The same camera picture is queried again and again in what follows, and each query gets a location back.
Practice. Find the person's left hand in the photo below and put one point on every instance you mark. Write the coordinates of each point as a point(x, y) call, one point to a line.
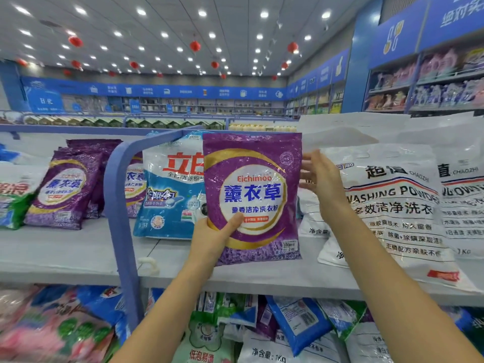
point(208, 245)

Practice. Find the panda pale green bag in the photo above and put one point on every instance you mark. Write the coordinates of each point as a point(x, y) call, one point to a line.
point(204, 344)

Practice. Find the group of red lanterns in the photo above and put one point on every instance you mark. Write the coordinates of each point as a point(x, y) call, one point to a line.
point(75, 41)

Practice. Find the blue hanging aisle sign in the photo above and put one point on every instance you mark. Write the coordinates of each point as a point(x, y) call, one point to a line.
point(45, 102)

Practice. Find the blue icon header signs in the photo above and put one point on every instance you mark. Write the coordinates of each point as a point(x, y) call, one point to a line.
point(435, 26)

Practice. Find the blue white detergent bag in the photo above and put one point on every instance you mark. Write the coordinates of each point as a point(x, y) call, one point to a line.
point(174, 196)

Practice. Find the person's left forearm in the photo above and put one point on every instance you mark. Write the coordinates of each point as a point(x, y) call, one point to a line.
point(162, 321)

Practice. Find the blue side wall sign band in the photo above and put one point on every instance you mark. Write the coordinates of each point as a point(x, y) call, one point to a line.
point(321, 73)

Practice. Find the narrow blue wall column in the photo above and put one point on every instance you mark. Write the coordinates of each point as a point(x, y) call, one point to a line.
point(13, 86)

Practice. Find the row of house-shaped cartons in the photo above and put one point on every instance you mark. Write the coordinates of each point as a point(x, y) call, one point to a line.
point(113, 122)

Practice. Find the person's right forearm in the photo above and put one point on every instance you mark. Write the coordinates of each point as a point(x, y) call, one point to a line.
point(397, 294)

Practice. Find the row of pink packets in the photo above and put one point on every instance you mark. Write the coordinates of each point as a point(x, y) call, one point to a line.
point(435, 64)

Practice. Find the group of ceiling spotlights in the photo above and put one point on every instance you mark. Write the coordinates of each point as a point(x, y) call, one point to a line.
point(80, 10)

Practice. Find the small dark purple detergent bag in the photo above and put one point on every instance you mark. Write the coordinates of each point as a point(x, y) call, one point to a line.
point(266, 321)

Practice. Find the small blue aisle sign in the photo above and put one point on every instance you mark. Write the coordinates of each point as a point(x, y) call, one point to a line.
point(135, 106)

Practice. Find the green white Ariel bag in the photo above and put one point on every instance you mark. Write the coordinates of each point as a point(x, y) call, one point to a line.
point(342, 317)

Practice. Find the blue back wall sign band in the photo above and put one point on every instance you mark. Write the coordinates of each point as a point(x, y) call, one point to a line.
point(151, 90)

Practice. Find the person's right hand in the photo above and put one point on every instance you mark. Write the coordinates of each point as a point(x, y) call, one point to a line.
point(327, 189)

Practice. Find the grey blue-framed shelf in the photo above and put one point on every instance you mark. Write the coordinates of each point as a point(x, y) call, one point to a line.
point(75, 253)

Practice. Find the plain white detergent bag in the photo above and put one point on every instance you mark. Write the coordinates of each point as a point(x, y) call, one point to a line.
point(378, 126)

